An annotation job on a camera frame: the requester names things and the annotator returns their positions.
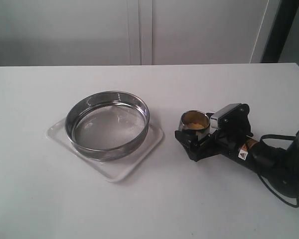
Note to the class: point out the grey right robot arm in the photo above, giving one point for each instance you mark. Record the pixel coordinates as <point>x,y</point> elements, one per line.
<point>274,158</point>

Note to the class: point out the white square tray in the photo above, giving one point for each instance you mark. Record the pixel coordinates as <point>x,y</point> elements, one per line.
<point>115,170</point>

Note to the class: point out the yellow grain pile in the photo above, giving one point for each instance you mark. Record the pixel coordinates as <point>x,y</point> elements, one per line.
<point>195,126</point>

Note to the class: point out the white cabinet doors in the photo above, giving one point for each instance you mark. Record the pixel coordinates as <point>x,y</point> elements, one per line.
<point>134,32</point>

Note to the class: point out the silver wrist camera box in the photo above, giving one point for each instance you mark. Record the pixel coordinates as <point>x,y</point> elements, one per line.
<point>222,115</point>

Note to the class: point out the round metal sieve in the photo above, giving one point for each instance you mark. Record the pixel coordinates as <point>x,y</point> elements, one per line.
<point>108,125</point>

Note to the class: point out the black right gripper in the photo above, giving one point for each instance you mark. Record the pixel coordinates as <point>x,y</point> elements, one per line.
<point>225,140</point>

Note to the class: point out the stainless steel cup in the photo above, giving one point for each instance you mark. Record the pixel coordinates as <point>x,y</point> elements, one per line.
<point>195,117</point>

